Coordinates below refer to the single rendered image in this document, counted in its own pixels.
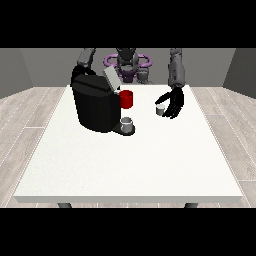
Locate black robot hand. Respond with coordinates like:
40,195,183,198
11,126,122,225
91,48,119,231
154,86,185,120
70,64,98,85

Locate small grey coffee pod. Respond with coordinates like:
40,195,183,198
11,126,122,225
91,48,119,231
155,103,167,117

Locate pale grey machine lid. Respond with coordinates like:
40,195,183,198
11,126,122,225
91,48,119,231
102,65,122,91

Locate black coffee machine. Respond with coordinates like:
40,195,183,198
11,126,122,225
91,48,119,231
70,73,137,137

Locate red pod holder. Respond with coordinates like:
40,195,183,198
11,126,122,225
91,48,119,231
118,89,135,110

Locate grey robot trunk purple rings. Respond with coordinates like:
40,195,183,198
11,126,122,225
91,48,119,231
103,48,155,85

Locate small grey cup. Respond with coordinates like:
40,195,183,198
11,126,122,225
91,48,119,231
120,116,135,133

